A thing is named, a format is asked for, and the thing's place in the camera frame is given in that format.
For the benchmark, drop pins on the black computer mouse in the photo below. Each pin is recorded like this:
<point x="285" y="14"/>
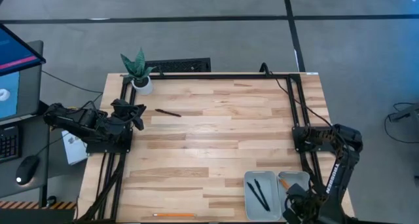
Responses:
<point x="27" y="170"/>

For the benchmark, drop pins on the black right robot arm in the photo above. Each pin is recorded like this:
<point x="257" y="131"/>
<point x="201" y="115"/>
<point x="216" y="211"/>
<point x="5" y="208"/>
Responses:
<point x="340" y="184"/>

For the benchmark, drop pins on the white paper booklet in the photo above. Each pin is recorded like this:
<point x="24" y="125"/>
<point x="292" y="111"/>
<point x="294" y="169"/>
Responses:
<point x="75" y="152"/>

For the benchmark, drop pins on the hazard striped strip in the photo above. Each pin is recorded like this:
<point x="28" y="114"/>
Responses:
<point x="32" y="205"/>

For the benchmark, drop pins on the snake plant in white pot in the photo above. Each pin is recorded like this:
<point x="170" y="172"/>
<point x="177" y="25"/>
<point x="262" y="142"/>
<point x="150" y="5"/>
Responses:
<point x="142" y="84"/>

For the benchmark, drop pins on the orange yellow pencil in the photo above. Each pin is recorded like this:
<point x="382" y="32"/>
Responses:
<point x="284" y="183"/>
<point x="173" y="215"/>

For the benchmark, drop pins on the black caster wheel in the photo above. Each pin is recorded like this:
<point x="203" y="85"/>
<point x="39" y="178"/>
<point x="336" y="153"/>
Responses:
<point x="51" y="201"/>

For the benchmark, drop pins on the black aluminium rail frame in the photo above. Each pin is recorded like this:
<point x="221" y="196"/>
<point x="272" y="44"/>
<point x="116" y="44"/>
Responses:
<point x="212" y="76"/>

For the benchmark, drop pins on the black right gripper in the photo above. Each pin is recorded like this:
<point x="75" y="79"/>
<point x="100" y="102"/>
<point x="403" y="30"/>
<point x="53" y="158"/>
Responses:
<point x="306" y="209"/>

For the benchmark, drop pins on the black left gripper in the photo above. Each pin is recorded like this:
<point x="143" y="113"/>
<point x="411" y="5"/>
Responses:
<point x="123" y="119"/>

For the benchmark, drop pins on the grey stand foot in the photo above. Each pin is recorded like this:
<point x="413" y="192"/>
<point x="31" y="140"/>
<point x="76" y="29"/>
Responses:
<point x="406" y="114"/>

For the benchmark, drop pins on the grey framed monitor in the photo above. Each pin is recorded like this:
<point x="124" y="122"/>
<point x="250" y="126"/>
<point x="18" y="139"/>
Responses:
<point x="31" y="93"/>

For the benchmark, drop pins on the light grey plastic bin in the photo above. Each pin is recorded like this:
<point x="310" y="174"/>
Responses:
<point x="299" y="177"/>
<point x="273" y="197"/>

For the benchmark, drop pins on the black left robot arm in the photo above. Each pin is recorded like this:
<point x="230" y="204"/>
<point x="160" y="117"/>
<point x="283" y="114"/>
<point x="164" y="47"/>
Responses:
<point x="85" y="124"/>

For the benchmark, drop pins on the black keyboard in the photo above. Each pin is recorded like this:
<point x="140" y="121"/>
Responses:
<point x="10" y="145"/>

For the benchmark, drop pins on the grey desk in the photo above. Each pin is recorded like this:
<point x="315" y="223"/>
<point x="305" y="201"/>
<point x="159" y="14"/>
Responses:
<point x="10" y="191"/>

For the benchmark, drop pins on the black perforated panel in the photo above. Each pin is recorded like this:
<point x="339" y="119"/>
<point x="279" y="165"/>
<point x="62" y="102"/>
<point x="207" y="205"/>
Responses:
<point x="183" y="65"/>

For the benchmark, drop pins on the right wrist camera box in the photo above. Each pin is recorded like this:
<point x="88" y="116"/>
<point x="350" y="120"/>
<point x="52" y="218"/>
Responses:
<point x="296" y="190"/>

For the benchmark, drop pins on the black pen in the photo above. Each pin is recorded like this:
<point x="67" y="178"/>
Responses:
<point x="256" y="195"/>
<point x="167" y="113"/>
<point x="262" y="195"/>

